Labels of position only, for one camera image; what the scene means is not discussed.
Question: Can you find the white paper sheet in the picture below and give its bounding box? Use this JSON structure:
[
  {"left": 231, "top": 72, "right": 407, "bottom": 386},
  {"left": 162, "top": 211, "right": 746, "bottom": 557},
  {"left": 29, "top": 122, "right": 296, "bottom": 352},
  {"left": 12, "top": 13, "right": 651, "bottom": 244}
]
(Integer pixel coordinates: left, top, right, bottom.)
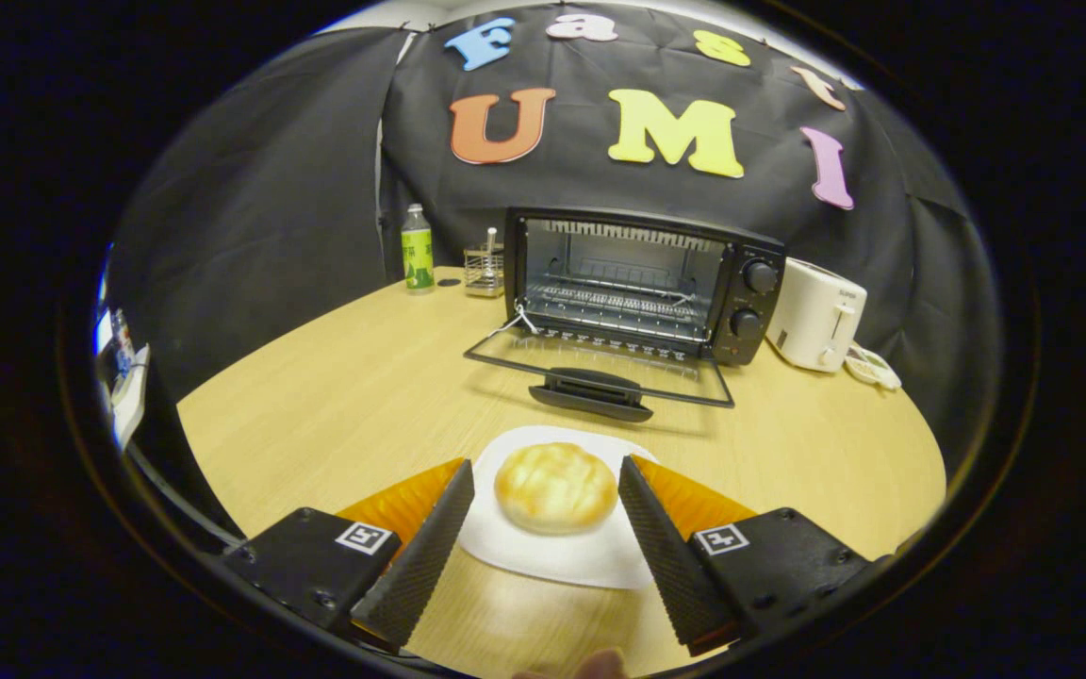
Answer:
[{"left": 112, "top": 344, "right": 152, "bottom": 452}]

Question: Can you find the wire utensil holder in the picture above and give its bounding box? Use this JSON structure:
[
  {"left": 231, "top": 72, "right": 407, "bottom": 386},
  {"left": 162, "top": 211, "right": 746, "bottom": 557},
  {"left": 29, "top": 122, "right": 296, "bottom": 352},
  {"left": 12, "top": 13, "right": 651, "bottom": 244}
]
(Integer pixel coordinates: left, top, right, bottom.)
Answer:
[{"left": 464, "top": 226, "right": 506, "bottom": 299}]

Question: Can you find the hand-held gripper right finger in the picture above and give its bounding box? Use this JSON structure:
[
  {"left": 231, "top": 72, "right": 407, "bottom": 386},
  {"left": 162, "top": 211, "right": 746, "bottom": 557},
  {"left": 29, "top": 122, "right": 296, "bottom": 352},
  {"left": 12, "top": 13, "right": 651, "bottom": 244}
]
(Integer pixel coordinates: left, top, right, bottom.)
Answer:
[{"left": 618, "top": 455, "right": 888, "bottom": 658}]

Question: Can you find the green label drink bottle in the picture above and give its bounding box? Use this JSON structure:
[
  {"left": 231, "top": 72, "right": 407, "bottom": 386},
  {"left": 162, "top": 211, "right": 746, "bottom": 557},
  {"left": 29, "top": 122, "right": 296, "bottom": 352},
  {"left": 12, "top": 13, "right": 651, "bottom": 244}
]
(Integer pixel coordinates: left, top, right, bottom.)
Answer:
[{"left": 401, "top": 204, "right": 436, "bottom": 293}]

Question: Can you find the black toaster oven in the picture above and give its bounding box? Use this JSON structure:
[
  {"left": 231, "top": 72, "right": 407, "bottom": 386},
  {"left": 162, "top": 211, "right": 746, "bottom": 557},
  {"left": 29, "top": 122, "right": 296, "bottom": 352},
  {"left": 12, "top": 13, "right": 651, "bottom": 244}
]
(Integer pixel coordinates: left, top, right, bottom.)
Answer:
[{"left": 463, "top": 206, "right": 787, "bottom": 423}]

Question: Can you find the golden bread bun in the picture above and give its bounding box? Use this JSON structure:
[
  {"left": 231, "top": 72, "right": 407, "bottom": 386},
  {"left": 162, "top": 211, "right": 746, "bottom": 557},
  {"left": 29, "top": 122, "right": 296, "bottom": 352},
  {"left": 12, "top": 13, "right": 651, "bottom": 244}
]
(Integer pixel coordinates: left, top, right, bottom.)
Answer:
[{"left": 494, "top": 441, "right": 619, "bottom": 537}]

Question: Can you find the white square plate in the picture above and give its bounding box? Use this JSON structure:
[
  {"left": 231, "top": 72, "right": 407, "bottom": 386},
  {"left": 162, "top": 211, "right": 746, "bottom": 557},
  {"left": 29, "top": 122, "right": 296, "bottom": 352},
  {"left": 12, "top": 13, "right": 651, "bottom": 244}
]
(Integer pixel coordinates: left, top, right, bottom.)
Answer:
[{"left": 458, "top": 425, "right": 662, "bottom": 591}]

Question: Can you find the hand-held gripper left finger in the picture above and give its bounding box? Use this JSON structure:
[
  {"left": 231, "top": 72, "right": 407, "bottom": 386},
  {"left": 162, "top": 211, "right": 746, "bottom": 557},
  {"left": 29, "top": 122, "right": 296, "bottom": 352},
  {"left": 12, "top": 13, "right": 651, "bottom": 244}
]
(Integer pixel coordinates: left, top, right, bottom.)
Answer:
[{"left": 222, "top": 458, "right": 476, "bottom": 652}]

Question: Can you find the white pop-up toaster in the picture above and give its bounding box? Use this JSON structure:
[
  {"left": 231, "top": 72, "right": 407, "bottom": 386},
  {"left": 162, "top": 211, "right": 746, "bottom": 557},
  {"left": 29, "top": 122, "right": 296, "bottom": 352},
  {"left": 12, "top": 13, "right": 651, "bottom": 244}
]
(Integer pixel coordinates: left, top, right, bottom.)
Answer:
[{"left": 765, "top": 257, "right": 869, "bottom": 373}]

